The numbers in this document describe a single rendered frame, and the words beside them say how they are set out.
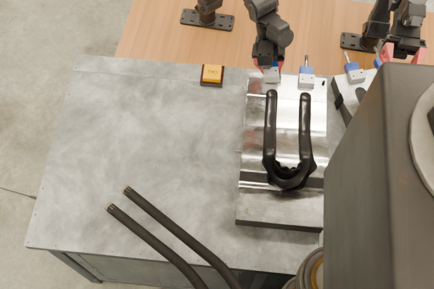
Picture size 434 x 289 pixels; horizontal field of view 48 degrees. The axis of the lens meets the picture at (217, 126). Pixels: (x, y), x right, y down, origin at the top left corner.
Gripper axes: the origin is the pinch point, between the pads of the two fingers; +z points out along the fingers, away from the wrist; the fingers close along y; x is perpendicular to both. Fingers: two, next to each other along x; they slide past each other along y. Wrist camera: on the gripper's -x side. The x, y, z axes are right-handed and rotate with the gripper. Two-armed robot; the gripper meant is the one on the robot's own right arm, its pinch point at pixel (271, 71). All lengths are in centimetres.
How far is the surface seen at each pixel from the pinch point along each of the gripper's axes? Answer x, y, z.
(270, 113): -10.1, -0.7, 9.3
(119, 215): -46, -44, 15
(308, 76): 1.9, 11.4, 4.3
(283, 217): -40.9, 4.0, 22.4
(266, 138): -19.8, -1.3, 10.5
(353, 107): -2.6, 25.6, 14.6
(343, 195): -99, 20, -67
